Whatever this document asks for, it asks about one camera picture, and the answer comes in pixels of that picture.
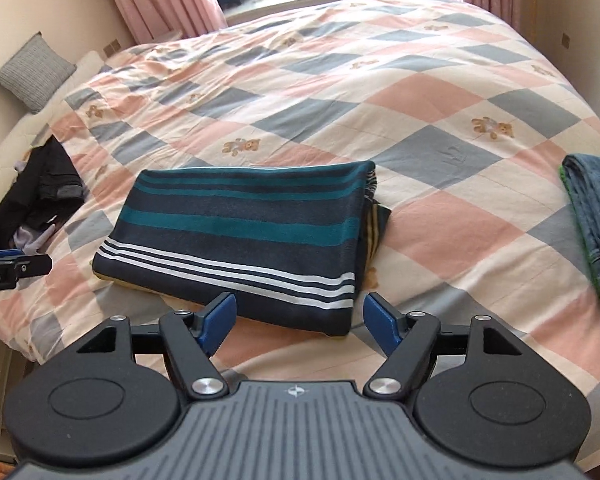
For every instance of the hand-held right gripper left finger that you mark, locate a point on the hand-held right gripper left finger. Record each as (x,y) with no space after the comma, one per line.
(218,322)

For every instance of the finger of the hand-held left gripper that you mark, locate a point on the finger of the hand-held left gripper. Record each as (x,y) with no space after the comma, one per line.
(29,265)

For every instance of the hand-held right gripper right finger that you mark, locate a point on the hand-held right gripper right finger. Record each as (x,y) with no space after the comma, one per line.
(382,322)

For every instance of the striped knit sweater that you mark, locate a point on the striped knit sweater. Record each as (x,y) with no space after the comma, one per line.
(229,230)

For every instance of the grey garment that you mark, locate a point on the grey garment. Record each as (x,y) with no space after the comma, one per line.
(29,240)

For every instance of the black garment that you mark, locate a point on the black garment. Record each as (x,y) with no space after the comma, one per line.
(44,180)

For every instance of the cream quilted headboard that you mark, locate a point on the cream quilted headboard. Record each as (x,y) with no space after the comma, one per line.
(9,140)

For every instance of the grey plaid pillow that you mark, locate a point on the grey plaid pillow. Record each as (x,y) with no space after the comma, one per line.
(32,72)

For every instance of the folded blue jeans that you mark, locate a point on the folded blue jeans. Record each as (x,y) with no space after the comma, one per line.
(597,220)

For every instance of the checked bear print quilt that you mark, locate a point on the checked bear print quilt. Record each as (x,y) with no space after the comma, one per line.
(330,85)

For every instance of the gold wall socket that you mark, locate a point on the gold wall socket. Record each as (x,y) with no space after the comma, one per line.
(111,47)
(565,41)

